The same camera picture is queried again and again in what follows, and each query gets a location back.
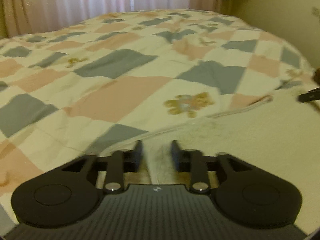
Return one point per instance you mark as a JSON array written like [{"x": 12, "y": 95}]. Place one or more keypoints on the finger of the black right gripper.
[{"x": 312, "y": 95}]

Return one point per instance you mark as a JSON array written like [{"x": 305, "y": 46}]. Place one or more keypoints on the checkered patchwork bed quilt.
[{"x": 120, "y": 75}]

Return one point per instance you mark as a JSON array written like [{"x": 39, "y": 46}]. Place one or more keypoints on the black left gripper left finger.
[{"x": 71, "y": 192}]

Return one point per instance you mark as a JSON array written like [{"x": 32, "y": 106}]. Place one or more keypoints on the cream fleece jacket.
[{"x": 280, "y": 135}]

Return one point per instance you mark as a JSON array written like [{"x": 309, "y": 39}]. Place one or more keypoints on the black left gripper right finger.
[{"x": 239, "y": 190}]

